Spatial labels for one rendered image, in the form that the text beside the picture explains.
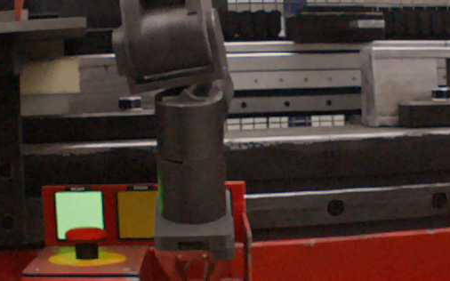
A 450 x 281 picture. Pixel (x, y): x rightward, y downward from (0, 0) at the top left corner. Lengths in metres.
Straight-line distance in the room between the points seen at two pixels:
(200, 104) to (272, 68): 0.64
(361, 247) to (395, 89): 0.22
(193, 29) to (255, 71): 0.66
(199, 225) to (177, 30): 0.17
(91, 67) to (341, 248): 0.35
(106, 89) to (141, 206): 0.23
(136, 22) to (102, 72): 0.37
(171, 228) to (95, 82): 0.37
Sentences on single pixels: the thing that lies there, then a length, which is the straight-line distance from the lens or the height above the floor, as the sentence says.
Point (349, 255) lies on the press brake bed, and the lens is 1.20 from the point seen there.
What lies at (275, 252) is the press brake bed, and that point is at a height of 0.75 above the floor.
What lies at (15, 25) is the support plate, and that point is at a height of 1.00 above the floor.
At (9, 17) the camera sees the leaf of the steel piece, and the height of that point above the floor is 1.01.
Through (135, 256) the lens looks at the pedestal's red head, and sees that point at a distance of 1.01.
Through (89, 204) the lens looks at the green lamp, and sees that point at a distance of 1.08.
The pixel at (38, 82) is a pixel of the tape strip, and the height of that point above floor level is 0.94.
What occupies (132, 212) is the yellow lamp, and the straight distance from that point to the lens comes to 1.08.
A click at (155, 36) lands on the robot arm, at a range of 0.89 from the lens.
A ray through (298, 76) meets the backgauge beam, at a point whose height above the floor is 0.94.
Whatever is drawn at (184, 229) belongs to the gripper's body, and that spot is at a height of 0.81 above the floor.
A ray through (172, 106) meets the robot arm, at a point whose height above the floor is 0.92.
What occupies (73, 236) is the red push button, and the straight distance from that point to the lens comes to 0.98.
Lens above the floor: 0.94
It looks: 3 degrees down
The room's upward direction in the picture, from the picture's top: 2 degrees counter-clockwise
